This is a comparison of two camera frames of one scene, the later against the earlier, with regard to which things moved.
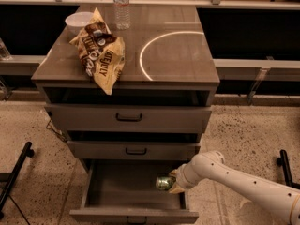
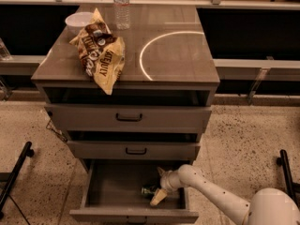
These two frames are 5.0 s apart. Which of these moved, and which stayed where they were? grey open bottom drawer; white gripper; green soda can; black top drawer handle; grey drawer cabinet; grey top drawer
Moved: white gripper; green soda can
Stayed: grey drawer cabinet; grey open bottom drawer; grey top drawer; black top drawer handle
